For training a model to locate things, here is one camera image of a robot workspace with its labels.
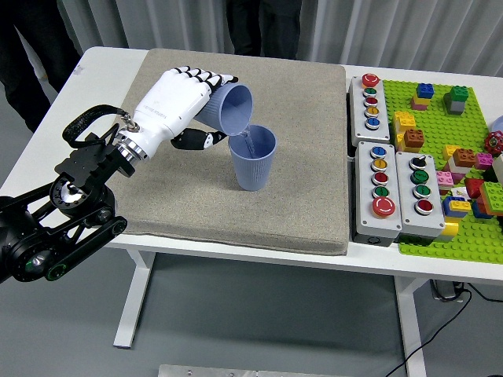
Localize large green toy brick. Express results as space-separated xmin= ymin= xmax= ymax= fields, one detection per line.
xmin=479 ymin=181 xmax=503 ymax=207

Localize brown toy brick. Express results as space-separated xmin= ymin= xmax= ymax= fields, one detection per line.
xmin=452 ymin=148 xmax=477 ymax=168
xmin=403 ymin=128 xmax=427 ymax=149

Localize red toy brick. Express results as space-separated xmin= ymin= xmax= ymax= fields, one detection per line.
xmin=465 ymin=178 xmax=486 ymax=199

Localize red valve handwheel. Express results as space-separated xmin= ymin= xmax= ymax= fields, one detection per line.
xmin=483 ymin=131 xmax=503 ymax=155

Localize white table leg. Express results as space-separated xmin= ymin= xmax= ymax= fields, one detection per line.
xmin=112 ymin=251 xmax=157 ymax=350
xmin=394 ymin=276 xmax=428 ymax=377

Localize green studded baseplate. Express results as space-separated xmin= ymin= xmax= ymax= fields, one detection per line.
xmin=381 ymin=79 xmax=503 ymax=265

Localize grey power adapter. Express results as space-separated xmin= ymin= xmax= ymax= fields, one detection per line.
xmin=430 ymin=279 xmax=467 ymax=302

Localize black floor cable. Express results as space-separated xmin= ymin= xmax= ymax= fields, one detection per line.
xmin=467 ymin=282 xmax=503 ymax=305
xmin=387 ymin=288 xmax=475 ymax=377

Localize white toy brick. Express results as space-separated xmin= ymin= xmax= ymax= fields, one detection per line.
xmin=450 ymin=159 xmax=475 ymax=176

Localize grey-white curtain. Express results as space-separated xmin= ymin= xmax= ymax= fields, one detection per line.
xmin=58 ymin=0 xmax=503 ymax=78

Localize grey toy brick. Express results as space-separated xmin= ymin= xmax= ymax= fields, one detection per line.
xmin=443 ymin=93 xmax=467 ymax=116

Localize blue ribbed plastic cup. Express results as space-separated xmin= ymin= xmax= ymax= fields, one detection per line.
xmin=194 ymin=83 xmax=255 ymax=137
xmin=228 ymin=124 xmax=279 ymax=192

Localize grey five-button control box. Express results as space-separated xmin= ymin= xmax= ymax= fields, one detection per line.
xmin=353 ymin=141 xmax=404 ymax=247
xmin=348 ymin=73 xmax=392 ymax=145

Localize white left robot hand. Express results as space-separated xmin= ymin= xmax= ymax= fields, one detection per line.
xmin=132 ymin=65 xmax=239 ymax=159

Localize grey selector switch control box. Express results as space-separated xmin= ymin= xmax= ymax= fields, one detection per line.
xmin=395 ymin=151 xmax=447 ymax=243

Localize grey-brown mat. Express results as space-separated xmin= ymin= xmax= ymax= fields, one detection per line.
xmin=109 ymin=47 xmax=351 ymax=257

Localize orange toy brick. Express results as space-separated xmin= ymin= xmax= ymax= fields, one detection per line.
xmin=479 ymin=192 xmax=503 ymax=218

